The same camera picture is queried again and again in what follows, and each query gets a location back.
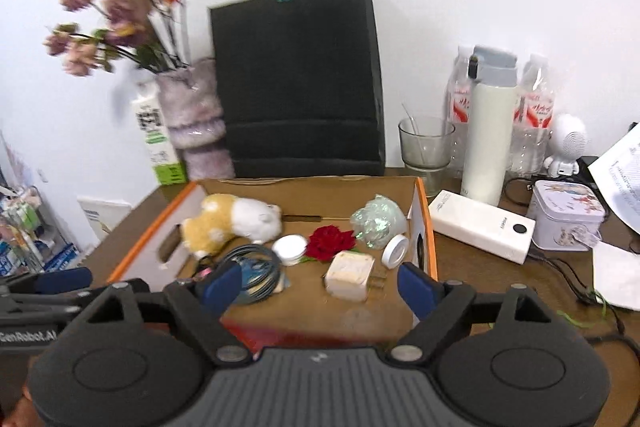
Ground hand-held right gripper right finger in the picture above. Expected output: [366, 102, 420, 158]
[387, 262, 556, 363]

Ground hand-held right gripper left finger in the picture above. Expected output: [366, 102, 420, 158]
[75, 259, 253, 365]

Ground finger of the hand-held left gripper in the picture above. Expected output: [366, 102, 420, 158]
[0, 267, 94, 297]
[0, 291, 93, 320]

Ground small printed packet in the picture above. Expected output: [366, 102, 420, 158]
[235, 257, 290, 295]

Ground white tape ring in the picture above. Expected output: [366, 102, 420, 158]
[382, 234, 410, 269]

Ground grey braided cable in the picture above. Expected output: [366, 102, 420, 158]
[192, 244, 283, 305]

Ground yellow white plush toy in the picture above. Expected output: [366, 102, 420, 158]
[180, 193, 283, 260]

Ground white charger plug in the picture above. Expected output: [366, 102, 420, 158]
[324, 251, 388, 303]

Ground white round plastic lid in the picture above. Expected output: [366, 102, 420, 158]
[272, 234, 307, 267]

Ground iridescent plastic wrapper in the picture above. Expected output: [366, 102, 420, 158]
[349, 194, 408, 250]

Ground red cardboard box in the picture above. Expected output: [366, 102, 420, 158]
[107, 176, 440, 358]

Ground white power bank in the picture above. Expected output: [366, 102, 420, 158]
[429, 189, 537, 265]

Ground red artificial rose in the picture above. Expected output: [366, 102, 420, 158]
[300, 226, 363, 264]

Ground wooden desktop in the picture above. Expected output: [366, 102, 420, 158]
[75, 167, 640, 427]

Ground white storage rack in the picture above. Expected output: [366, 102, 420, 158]
[0, 184, 81, 278]

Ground clear glass cup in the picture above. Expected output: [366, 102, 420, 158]
[397, 116, 457, 172]

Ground green white milk carton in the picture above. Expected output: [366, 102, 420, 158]
[131, 82, 188, 186]

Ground purple textured vase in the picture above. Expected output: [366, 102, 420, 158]
[156, 57, 236, 182]

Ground white thermos bottle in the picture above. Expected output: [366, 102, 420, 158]
[460, 44, 520, 208]

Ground white printed tin box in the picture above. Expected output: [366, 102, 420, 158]
[530, 179, 607, 253]

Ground glass stirring rod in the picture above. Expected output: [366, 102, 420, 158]
[401, 102, 432, 165]

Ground clear water bottle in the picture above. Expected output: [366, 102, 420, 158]
[510, 54, 556, 175]
[445, 46, 483, 180]

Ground white folded paper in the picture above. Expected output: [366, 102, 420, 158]
[592, 239, 640, 312]

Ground white round speaker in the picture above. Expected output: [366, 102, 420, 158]
[542, 113, 591, 178]

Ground black paper bag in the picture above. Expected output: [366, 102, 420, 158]
[207, 0, 387, 180]

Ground white printed papers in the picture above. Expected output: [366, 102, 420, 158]
[587, 122, 640, 233]

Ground black cable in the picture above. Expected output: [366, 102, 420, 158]
[502, 174, 640, 358]

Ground green earphone cable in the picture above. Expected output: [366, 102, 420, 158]
[560, 289, 613, 343]

